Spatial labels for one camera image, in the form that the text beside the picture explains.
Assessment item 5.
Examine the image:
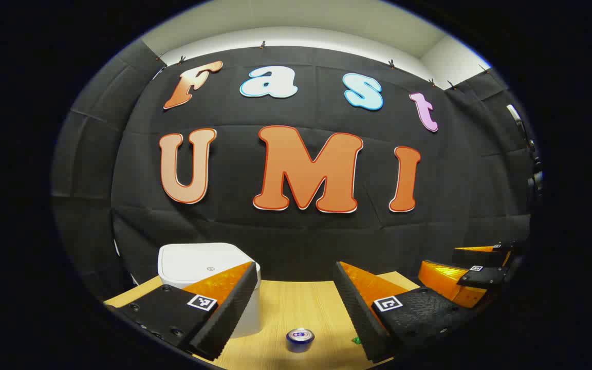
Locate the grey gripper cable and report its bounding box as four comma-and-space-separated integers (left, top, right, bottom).
506, 104, 526, 136

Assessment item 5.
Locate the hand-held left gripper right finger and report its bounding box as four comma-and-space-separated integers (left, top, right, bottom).
333, 261, 476, 363

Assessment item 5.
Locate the white desktop garbage bin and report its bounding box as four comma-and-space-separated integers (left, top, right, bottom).
158, 243, 262, 339

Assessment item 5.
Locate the blue pop can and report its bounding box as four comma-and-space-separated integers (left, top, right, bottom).
286, 328, 316, 353

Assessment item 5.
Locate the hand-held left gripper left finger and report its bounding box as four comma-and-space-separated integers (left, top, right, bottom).
114, 261, 258, 361

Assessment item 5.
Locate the wooden desktop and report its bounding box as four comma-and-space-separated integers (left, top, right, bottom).
103, 271, 421, 370

